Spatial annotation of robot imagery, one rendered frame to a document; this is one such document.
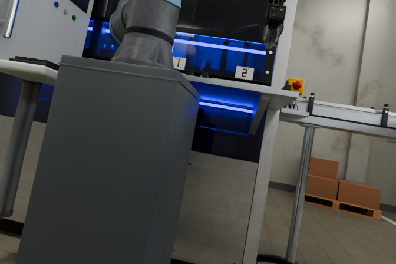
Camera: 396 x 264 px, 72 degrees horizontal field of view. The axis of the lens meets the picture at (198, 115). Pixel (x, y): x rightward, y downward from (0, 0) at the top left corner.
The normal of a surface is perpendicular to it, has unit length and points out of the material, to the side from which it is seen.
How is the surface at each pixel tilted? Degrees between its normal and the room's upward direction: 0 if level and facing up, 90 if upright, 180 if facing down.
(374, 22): 90
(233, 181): 90
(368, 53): 90
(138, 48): 73
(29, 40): 90
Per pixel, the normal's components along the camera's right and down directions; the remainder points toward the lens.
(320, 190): -0.33, -0.13
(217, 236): -0.11, -0.10
